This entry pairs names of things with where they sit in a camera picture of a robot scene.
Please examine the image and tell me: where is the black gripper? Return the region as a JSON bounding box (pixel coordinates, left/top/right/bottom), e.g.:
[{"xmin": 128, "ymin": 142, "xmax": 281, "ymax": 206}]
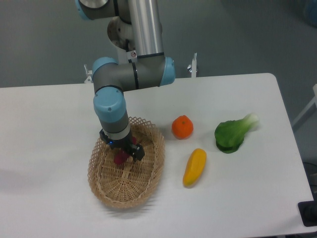
[{"xmin": 99, "ymin": 129, "xmax": 145, "ymax": 162}]

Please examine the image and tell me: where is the purple sweet potato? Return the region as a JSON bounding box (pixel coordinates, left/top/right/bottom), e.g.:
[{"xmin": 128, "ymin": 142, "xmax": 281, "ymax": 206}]
[{"xmin": 113, "ymin": 138, "xmax": 136, "ymax": 165}]

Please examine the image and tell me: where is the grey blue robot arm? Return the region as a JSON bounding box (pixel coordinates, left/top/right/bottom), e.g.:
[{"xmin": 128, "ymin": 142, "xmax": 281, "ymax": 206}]
[{"xmin": 76, "ymin": 0, "xmax": 175, "ymax": 161}]

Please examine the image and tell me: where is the woven wicker basket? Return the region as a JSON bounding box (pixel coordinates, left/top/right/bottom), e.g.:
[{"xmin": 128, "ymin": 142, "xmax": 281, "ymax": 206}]
[{"xmin": 88, "ymin": 117, "xmax": 165, "ymax": 209}]

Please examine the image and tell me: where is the orange tangerine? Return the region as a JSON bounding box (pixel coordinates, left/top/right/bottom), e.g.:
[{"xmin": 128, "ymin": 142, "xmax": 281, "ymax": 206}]
[{"xmin": 171, "ymin": 115, "xmax": 194, "ymax": 139}]

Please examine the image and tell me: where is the yellow mango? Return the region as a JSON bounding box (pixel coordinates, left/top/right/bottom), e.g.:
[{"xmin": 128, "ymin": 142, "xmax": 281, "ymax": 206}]
[{"xmin": 183, "ymin": 148, "xmax": 207, "ymax": 187}]

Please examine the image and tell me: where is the green bok choy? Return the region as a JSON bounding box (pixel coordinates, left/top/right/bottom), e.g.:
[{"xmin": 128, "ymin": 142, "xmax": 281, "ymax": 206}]
[{"xmin": 214, "ymin": 114, "xmax": 259, "ymax": 154}]

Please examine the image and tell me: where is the black device at table edge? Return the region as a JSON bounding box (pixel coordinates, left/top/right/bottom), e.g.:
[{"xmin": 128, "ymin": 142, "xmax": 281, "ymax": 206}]
[{"xmin": 298, "ymin": 201, "xmax": 317, "ymax": 227}]

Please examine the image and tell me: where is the white furniture leg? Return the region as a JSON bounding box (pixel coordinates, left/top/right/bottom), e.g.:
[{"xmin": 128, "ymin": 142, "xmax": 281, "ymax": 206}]
[{"xmin": 291, "ymin": 84, "xmax": 317, "ymax": 131}]

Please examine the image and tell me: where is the blue object in corner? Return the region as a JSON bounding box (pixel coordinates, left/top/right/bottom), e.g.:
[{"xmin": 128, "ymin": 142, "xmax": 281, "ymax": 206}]
[{"xmin": 303, "ymin": 0, "xmax": 317, "ymax": 27}]

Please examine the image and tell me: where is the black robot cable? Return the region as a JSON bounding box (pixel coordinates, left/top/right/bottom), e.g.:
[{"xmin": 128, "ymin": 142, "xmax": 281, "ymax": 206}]
[{"xmin": 125, "ymin": 39, "xmax": 136, "ymax": 64}]

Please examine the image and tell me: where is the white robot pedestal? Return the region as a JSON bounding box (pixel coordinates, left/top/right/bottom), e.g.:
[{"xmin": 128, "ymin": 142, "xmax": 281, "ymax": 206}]
[{"xmin": 107, "ymin": 16, "xmax": 137, "ymax": 64}]

